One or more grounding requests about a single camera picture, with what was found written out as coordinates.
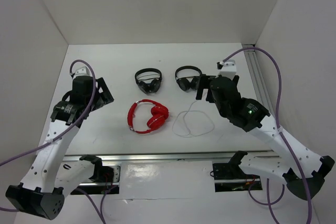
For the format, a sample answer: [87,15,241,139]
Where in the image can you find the white headphone cable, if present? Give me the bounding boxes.
[172,99,214,138]

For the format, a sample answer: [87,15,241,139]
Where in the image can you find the red headphones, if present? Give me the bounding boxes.
[127,99,170,134]

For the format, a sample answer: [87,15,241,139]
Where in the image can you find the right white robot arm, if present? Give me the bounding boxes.
[196,74,334,200]

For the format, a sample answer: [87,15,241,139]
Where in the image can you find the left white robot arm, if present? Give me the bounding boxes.
[5,76,114,220]

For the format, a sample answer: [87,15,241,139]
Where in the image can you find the black headphones right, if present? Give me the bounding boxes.
[175,66,203,91]

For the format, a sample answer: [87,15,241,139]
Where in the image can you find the black headphones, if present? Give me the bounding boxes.
[175,66,203,91]
[134,68,162,94]

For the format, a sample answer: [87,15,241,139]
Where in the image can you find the black headphones left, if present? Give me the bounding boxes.
[134,68,162,94]

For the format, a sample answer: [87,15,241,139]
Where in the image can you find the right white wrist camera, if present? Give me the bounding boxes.
[217,60,237,80]

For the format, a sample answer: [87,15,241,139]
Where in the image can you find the right side aluminium rail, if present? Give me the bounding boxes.
[244,49,274,114]

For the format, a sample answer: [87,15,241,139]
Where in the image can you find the aluminium rail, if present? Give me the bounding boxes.
[63,151,279,162]
[244,49,274,114]

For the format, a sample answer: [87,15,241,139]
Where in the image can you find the front aluminium rail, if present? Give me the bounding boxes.
[63,151,279,162]

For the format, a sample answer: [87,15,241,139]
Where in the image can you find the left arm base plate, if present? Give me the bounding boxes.
[78,165,121,195]

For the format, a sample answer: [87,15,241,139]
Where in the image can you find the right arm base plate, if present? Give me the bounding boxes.
[209,163,262,192]

